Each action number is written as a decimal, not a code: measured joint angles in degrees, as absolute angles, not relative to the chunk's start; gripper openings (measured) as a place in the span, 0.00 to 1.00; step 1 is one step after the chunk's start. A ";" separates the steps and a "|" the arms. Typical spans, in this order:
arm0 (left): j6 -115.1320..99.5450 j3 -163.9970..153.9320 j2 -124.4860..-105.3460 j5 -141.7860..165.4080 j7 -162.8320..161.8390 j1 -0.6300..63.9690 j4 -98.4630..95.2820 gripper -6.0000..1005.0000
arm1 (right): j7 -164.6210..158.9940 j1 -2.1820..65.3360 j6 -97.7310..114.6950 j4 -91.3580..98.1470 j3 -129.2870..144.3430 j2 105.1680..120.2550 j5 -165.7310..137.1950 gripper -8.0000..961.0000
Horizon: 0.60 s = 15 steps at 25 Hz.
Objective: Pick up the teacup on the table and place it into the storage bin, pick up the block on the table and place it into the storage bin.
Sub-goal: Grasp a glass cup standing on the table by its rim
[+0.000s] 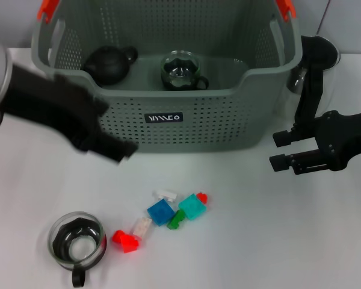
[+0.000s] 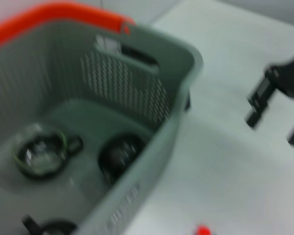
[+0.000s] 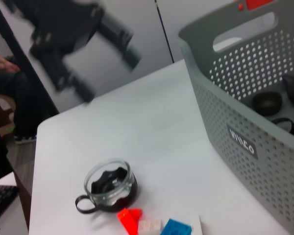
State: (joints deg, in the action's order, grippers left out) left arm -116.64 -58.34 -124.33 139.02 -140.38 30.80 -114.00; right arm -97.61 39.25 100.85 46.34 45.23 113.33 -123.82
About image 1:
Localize glass teacup black holder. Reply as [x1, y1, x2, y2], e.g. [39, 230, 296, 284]
[47, 211, 106, 287]
[161, 50, 210, 91]

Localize large red building block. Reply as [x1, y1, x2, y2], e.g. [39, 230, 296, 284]
[111, 229, 140, 254]

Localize thin black camera cable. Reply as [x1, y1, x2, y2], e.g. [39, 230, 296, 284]
[316, 0, 332, 34]

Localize black ceramic teapot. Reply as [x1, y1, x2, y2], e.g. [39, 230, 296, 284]
[83, 45, 138, 86]

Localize green building block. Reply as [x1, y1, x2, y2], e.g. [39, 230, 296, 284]
[166, 209, 187, 231]

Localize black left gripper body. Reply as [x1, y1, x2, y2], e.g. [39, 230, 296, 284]
[0, 64, 109, 151]

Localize grey-green perforated storage basket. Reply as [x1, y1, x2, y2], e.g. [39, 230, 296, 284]
[31, 0, 303, 155]

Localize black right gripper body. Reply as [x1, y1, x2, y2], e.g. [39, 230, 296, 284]
[314, 110, 361, 172]

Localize teal square building block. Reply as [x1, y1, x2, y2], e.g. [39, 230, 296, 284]
[178, 193, 206, 222]

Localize blue square building block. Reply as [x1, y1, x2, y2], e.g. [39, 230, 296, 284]
[147, 199, 176, 227]

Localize glass carafe black lid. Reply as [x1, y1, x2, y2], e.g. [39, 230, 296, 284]
[275, 35, 341, 127]

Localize small white building block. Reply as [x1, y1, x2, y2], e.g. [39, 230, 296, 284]
[152, 188, 179, 203]

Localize translucent white building block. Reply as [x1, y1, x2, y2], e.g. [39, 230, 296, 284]
[132, 216, 153, 240]

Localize orange basket carry handle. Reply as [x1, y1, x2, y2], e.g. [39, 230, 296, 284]
[37, 0, 297, 23]

